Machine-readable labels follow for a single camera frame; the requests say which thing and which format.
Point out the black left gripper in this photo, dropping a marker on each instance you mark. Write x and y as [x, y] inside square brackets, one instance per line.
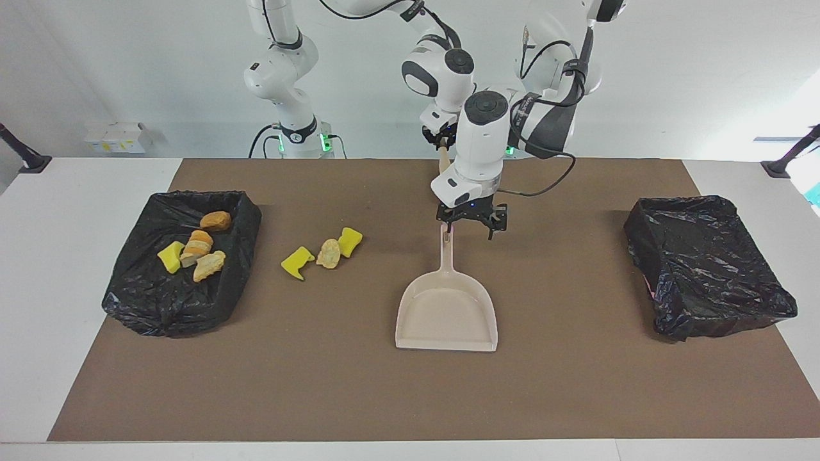
[471, 210]

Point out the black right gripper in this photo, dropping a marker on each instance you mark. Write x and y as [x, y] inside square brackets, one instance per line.
[439, 133]

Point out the beige brush with black bristles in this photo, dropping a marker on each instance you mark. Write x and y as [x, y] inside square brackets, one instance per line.
[443, 160]

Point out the beige plastic dustpan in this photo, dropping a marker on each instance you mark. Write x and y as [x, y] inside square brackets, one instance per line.
[445, 320]

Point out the yellow sponge piece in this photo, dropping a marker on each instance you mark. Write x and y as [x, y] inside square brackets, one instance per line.
[350, 242]
[296, 261]
[171, 257]

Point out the pale round bread lump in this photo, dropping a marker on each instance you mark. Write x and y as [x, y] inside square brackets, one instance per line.
[328, 255]

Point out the brown round bun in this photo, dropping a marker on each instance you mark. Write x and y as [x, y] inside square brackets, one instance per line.
[215, 221]

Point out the croissant piece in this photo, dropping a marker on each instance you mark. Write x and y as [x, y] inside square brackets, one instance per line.
[209, 266]

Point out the striped orange bread roll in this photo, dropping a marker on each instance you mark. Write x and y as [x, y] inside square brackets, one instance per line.
[198, 244]

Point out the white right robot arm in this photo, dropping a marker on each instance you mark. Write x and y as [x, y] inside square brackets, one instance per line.
[442, 77]

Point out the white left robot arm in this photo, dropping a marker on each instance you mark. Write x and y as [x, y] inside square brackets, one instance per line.
[480, 147]

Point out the bin with black trash bag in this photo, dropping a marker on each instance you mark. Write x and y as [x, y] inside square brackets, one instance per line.
[705, 269]
[147, 301]

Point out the brown table mat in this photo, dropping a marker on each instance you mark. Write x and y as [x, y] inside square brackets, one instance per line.
[384, 397]

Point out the teal object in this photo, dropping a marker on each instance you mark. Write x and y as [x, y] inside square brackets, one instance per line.
[815, 193]

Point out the black camera stand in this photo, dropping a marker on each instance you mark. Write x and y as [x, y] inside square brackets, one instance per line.
[778, 168]
[35, 163]

